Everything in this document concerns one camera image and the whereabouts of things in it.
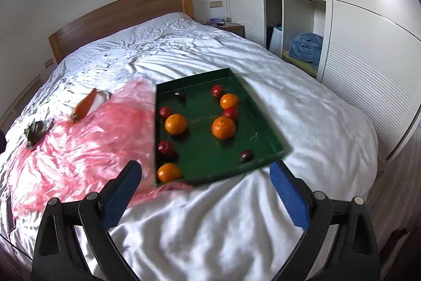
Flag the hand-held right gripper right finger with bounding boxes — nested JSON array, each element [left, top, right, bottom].
[[269, 160, 382, 281]]

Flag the red plastic sheet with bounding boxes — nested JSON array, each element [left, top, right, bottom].
[[8, 76, 195, 220]]

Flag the white bag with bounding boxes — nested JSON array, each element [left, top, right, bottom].
[[269, 24, 284, 55]]

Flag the bed with white duvet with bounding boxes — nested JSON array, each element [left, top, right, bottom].
[[0, 12, 379, 281]]

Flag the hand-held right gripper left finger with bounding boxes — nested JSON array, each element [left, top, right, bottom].
[[32, 160, 143, 281]]

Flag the green bok choy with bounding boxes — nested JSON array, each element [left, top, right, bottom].
[[25, 119, 54, 147]]

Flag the green folded mat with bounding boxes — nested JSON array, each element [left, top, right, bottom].
[[282, 51, 318, 78]]

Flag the white wardrobe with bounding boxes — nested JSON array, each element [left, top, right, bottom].
[[219, 0, 421, 164]]

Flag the orange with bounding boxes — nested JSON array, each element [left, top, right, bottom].
[[220, 93, 240, 111], [164, 113, 189, 136], [157, 163, 182, 184], [211, 116, 237, 141]]

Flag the wooden nightstand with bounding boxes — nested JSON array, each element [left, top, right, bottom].
[[210, 22, 246, 38]]

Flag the orange carrot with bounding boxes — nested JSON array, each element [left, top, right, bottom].
[[70, 88, 98, 123]]

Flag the green tray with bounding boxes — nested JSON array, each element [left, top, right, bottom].
[[153, 68, 285, 188]]

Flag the blue towel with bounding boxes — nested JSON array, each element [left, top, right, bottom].
[[288, 32, 324, 70]]

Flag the wooden headboard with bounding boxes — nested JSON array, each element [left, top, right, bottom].
[[48, 0, 196, 65]]

